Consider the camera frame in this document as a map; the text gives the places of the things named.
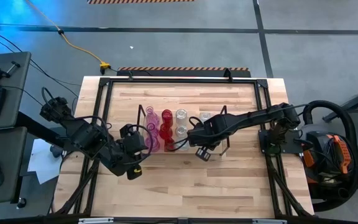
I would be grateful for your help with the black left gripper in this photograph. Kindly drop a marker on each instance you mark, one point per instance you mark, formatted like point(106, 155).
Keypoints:
point(134, 143)

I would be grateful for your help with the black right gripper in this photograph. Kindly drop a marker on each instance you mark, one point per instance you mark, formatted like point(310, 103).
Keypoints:
point(200, 138)

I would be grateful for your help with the large pink ribbed vase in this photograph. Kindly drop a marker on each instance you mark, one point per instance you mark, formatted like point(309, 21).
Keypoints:
point(153, 143)

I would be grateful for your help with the clear ribbed glass jar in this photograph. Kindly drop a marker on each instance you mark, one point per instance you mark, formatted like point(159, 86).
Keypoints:
point(181, 130)
point(182, 145)

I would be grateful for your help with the pink swirl glass vase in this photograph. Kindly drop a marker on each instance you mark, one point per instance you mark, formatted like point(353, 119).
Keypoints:
point(151, 127)

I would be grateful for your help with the large red pleated vase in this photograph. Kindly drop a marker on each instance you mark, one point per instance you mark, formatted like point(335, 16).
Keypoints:
point(169, 143)

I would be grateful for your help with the red pear-shaped glass vase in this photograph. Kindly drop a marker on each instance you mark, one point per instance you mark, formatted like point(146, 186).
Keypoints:
point(165, 130)

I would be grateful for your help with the slender pink glass vase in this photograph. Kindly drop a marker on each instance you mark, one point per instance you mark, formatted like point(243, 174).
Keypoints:
point(150, 111)

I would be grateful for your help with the clear diamond-pattern glass vase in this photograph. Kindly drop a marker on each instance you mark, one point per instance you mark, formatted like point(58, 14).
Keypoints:
point(181, 114)

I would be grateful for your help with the tall red glass vase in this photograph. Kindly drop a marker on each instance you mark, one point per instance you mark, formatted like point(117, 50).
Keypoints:
point(167, 114)

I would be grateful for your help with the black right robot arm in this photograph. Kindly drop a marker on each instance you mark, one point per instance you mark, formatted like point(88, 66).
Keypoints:
point(253, 116)

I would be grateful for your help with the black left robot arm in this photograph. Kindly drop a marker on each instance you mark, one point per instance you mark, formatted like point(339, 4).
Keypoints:
point(85, 137)

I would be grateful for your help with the black metal wooden shelf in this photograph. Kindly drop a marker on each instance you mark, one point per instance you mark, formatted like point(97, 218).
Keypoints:
point(217, 151)

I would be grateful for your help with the white paper sheets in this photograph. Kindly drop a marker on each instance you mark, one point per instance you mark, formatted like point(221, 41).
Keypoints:
point(40, 165)

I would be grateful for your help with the black desk support bar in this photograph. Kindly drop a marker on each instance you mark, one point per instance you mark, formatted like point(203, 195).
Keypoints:
point(39, 128)

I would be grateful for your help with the grey desk top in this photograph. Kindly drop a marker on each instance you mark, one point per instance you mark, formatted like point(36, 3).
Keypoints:
point(8, 149)
point(17, 93)

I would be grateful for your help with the black orange machine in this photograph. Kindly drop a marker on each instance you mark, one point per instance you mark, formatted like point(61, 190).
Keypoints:
point(342, 154)

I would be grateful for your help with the silver metal bracket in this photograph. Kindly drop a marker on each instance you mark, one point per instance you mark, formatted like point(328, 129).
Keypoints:
point(95, 221)
point(269, 221)

